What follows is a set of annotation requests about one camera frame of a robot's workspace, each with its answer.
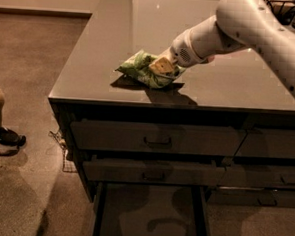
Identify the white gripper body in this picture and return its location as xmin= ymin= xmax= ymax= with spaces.
xmin=159 ymin=29 xmax=208 ymax=67

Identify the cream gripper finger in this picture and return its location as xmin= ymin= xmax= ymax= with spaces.
xmin=149 ymin=57 xmax=175 ymax=75

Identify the green jalapeno chip bag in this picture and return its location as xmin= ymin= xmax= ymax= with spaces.
xmin=116 ymin=50 xmax=185 ymax=89

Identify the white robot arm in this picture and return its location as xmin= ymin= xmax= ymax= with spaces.
xmin=149 ymin=0 xmax=295 ymax=99

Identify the dark top left drawer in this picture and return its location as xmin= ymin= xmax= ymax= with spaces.
xmin=70 ymin=120 xmax=246 ymax=156

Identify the dark middle left drawer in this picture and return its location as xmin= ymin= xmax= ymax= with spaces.
xmin=82 ymin=158 xmax=225 ymax=186

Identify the dark top right drawer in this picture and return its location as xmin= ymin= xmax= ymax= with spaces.
xmin=237 ymin=129 xmax=295 ymax=159

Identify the open dark bottom drawer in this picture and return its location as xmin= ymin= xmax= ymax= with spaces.
xmin=92 ymin=183 xmax=210 ymax=236

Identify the dark bottom right drawer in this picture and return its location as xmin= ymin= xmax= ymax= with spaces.
xmin=208 ymin=189 xmax=295 ymax=208

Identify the black wire basket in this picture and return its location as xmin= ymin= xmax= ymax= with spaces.
xmin=264 ymin=0 xmax=295 ymax=25

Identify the wire rack on floor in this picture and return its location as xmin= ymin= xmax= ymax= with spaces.
xmin=48 ymin=131 xmax=77 ymax=174

